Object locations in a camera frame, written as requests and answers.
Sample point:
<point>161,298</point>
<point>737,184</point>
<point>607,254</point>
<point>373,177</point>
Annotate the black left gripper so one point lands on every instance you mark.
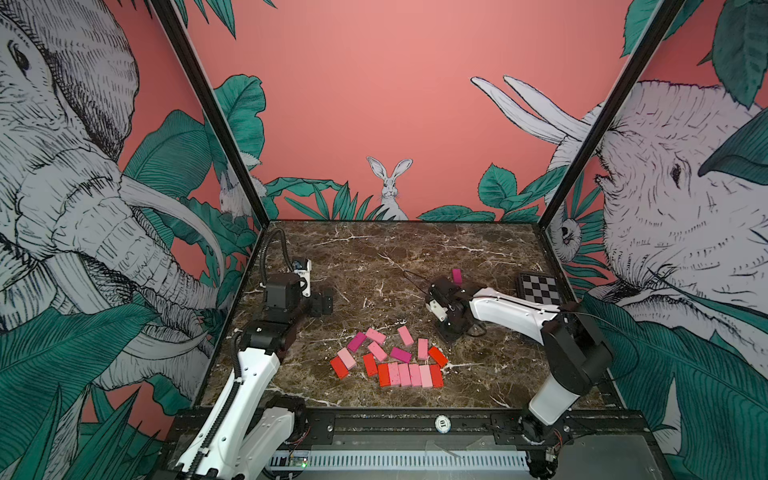
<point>318,307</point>

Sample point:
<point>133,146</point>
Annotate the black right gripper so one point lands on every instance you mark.
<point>447,337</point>

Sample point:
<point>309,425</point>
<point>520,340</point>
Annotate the magenta block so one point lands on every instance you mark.
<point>358,340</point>
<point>457,276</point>
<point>401,355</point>

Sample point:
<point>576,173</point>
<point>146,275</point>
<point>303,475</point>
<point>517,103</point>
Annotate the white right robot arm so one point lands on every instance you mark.
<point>577,351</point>

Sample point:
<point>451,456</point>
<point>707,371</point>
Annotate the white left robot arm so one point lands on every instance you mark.
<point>232,443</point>

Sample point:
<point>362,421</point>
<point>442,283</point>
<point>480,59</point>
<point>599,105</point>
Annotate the pink block top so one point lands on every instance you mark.
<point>375,336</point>

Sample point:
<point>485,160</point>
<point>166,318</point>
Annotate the red row block right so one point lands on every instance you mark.
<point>436,376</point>

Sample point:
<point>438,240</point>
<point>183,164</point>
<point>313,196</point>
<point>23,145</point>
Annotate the red row block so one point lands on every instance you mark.
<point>383,375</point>
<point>436,376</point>

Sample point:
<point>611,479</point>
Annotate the pink row block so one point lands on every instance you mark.
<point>415,375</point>
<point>425,376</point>
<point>404,375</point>
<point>394,374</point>

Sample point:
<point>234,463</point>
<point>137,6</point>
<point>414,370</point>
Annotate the checkerboard calibration plate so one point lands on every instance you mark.
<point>539,288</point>

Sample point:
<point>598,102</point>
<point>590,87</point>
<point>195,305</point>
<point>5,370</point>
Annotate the red row block left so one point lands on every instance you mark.
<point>383,375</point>

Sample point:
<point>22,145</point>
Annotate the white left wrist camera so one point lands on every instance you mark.
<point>302,267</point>

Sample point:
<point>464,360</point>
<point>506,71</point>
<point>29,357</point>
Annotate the black front frame rail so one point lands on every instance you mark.
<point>324,426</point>

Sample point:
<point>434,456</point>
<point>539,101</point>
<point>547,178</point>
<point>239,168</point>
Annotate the white slotted cable duct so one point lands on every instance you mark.
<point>350,460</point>

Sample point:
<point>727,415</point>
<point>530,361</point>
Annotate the black left corner frame post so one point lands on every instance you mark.
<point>168,15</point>

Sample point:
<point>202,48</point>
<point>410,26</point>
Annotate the black corner frame post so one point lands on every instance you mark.
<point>168,15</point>
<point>654,32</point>

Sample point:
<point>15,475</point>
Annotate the black right corner frame post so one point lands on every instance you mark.
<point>654,32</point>

